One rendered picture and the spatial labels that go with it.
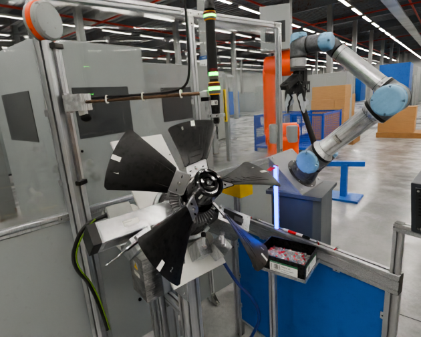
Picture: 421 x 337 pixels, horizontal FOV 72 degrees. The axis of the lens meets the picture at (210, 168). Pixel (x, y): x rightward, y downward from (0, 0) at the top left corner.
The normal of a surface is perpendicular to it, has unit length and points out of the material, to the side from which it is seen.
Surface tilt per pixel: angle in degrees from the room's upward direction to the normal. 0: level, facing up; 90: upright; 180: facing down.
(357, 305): 90
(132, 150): 74
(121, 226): 50
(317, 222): 90
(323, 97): 90
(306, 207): 90
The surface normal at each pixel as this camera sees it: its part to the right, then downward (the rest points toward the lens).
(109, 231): 0.43, -0.51
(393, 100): -0.58, 0.15
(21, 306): 0.63, 0.15
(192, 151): -0.34, -0.48
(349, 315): -0.78, 0.20
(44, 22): 0.96, 0.00
